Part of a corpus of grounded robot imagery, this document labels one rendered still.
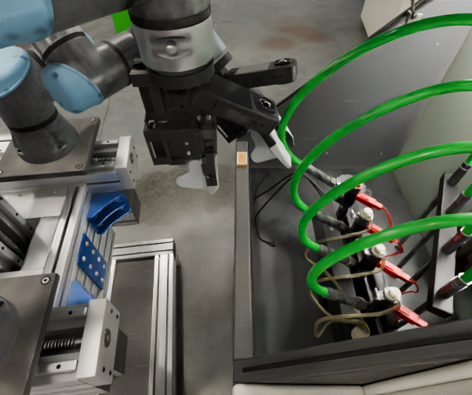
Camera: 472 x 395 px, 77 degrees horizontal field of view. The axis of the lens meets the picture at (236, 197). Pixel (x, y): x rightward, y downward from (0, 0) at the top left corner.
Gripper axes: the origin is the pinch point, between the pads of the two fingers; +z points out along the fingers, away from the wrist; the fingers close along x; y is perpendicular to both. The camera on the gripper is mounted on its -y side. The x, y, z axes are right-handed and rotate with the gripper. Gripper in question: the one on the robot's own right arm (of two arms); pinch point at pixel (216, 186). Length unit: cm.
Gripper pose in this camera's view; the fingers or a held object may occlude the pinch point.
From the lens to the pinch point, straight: 46.6
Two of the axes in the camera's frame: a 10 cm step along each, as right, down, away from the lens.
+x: 0.6, 7.7, -6.4
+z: 0.3, 6.4, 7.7
